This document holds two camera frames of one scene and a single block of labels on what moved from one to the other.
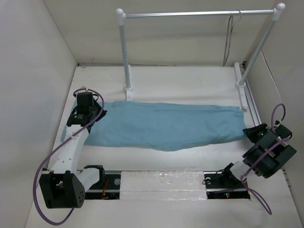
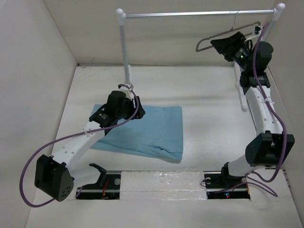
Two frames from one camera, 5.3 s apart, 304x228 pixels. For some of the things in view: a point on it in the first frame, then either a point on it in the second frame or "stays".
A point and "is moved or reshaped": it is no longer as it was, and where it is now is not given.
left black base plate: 108,188 stays
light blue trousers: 164,126 is moved or reshaped
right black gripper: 251,131 -> 229,45
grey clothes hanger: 233,23 -> 232,30
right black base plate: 225,185 stays
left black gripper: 97,104 -> 132,104
